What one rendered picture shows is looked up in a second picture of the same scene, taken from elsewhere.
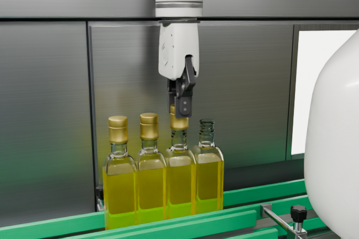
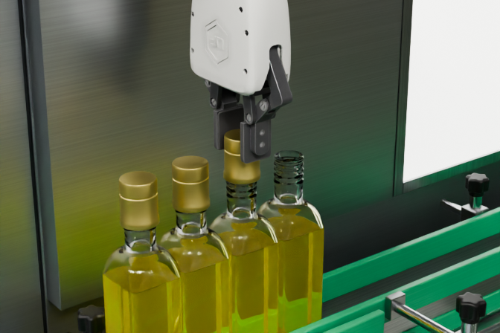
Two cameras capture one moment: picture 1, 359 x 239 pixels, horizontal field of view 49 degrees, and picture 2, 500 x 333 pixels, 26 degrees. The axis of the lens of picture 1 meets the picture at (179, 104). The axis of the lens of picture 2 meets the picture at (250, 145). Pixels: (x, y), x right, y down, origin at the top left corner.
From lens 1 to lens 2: 40 cm
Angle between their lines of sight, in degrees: 19
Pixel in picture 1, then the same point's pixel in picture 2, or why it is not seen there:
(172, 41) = (245, 21)
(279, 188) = (399, 256)
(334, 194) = not seen: outside the picture
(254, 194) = (357, 276)
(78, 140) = (9, 221)
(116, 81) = (89, 91)
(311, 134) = not seen: outside the picture
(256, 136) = (342, 157)
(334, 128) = not seen: outside the picture
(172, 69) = (245, 75)
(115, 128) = (139, 201)
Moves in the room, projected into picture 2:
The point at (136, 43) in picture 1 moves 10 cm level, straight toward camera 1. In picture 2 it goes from (124, 5) to (159, 30)
